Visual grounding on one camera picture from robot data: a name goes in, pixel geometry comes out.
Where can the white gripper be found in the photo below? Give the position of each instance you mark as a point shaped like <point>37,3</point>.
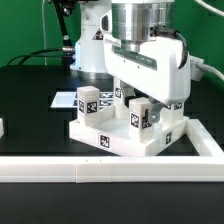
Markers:
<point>154,71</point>

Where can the white square tabletop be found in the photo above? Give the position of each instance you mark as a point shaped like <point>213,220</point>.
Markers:
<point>112,135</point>

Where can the white L-shaped fence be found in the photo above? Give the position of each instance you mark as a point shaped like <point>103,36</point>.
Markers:
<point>207,166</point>

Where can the white part at left edge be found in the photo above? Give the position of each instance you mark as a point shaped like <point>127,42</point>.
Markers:
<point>1,128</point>

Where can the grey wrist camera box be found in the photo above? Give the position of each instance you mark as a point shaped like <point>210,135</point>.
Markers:
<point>196,72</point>

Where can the white marker base plate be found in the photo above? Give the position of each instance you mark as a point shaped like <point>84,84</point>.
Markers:
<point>69,100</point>

